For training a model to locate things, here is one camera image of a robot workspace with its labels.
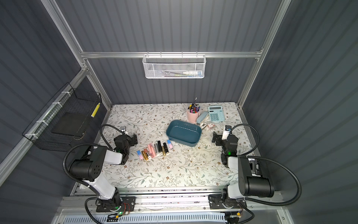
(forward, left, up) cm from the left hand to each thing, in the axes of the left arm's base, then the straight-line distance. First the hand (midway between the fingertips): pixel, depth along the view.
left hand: (127, 135), depth 95 cm
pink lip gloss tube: (-8, -16, -5) cm, 18 cm away
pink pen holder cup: (+15, -46, +1) cm, 48 cm away
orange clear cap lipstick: (-9, -13, -5) cm, 17 cm away
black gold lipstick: (-8, -27, -4) cm, 28 cm away
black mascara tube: (-7, -22, -4) cm, 24 cm away
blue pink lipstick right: (-5, -29, -5) cm, 30 cm away
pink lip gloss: (-10, -18, -4) cm, 21 cm away
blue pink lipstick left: (-13, -10, -5) cm, 17 cm away
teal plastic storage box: (+6, -40, -6) cm, 41 cm away
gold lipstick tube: (-10, -25, -4) cm, 28 cm away
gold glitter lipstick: (-13, -13, -5) cm, 19 cm away
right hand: (-2, -65, +5) cm, 66 cm away
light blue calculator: (+22, -66, -3) cm, 69 cm away
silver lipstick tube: (-8, -20, -4) cm, 22 cm away
